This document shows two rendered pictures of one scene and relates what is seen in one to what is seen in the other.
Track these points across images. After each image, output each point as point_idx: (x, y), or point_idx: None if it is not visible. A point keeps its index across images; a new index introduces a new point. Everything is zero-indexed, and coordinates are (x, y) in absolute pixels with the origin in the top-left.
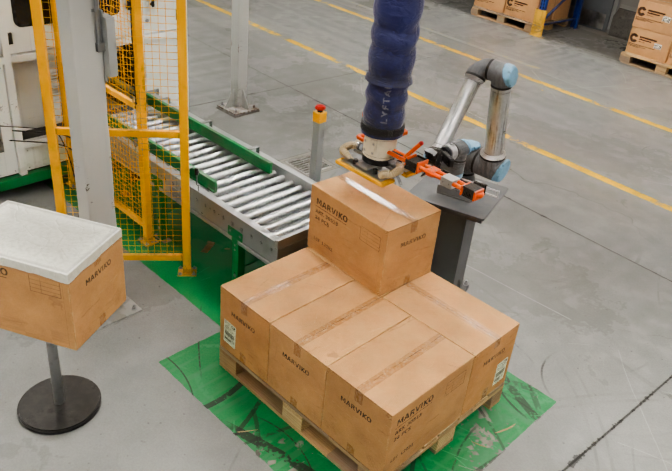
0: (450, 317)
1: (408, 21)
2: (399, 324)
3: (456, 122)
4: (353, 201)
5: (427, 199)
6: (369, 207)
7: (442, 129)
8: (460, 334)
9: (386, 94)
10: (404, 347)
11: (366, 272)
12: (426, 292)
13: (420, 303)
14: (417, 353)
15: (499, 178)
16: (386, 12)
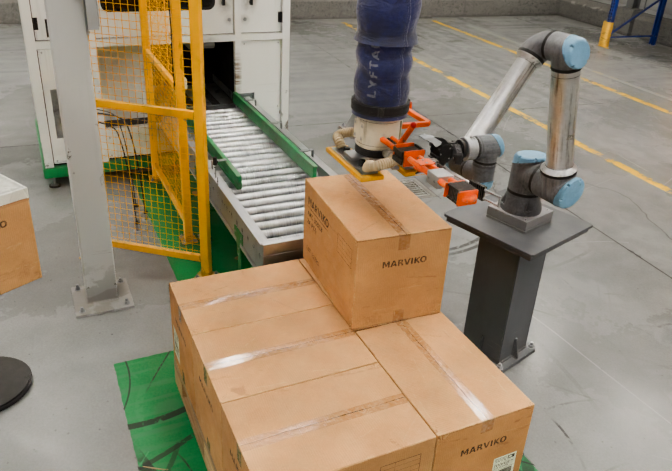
0: (433, 375)
1: None
2: (354, 370)
3: (494, 113)
4: (340, 202)
5: (468, 222)
6: (355, 211)
7: (474, 122)
8: (433, 401)
9: (374, 56)
10: (341, 401)
11: (341, 296)
12: (419, 336)
13: (401, 349)
14: (354, 413)
15: (563, 202)
16: None
